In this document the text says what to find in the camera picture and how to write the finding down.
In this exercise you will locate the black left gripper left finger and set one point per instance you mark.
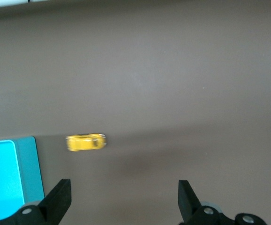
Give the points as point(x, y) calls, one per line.
point(53, 204)

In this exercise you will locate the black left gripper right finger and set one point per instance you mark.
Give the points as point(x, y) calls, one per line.
point(189, 204)

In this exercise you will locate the yellow toy beetle car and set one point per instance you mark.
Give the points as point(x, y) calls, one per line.
point(86, 142)

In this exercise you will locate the teal storage box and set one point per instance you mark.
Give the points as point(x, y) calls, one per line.
point(6, 168)

